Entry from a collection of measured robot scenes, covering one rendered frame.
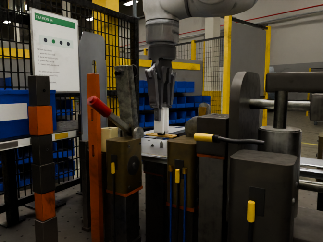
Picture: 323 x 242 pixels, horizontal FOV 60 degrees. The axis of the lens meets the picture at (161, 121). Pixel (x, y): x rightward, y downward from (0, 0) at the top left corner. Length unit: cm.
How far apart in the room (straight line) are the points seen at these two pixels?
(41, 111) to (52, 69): 38
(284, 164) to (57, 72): 101
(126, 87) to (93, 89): 10
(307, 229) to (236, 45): 324
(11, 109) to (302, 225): 74
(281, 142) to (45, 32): 98
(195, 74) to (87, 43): 259
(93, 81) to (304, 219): 52
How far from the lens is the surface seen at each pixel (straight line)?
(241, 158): 35
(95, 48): 96
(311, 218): 51
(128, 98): 63
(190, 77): 337
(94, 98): 56
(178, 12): 75
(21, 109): 89
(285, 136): 42
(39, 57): 117
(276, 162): 35
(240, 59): 366
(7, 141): 84
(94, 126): 71
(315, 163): 71
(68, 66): 125
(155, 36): 74
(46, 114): 85
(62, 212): 117
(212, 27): 817
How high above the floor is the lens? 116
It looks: 7 degrees down
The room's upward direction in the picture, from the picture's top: straight up
